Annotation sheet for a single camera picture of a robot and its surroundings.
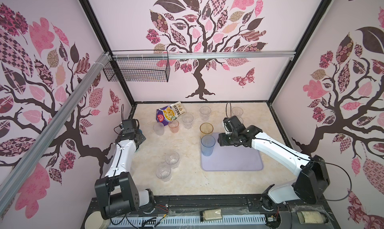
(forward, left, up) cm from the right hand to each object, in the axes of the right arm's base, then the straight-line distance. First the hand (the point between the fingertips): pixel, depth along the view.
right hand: (221, 138), depth 83 cm
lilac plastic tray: (-6, -8, -13) cm, 17 cm away
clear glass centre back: (+22, +21, -10) cm, 32 cm away
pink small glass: (+18, +30, -11) cm, 37 cm away
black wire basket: (+43, +51, +20) cm, 70 cm away
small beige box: (-35, +7, -10) cm, 37 cm away
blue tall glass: (-1, +8, -5) cm, 9 cm away
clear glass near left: (+16, +41, -12) cm, 45 cm away
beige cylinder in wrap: (-37, -38, -10) cm, 54 cm away
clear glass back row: (+32, +7, -13) cm, 35 cm away
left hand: (0, +48, -2) cm, 48 cm away
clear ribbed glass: (-6, +30, -14) cm, 33 cm away
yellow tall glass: (+7, +8, -1) cm, 11 cm away
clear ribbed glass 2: (-14, +34, -13) cm, 39 cm away
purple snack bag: (+30, +35, -12) cm, 48 cm away
